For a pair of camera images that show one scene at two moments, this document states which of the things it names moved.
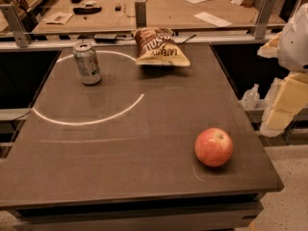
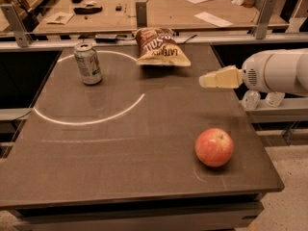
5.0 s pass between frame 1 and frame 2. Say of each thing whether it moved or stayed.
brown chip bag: stayed
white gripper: moved
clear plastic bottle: stayed
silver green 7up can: stayed
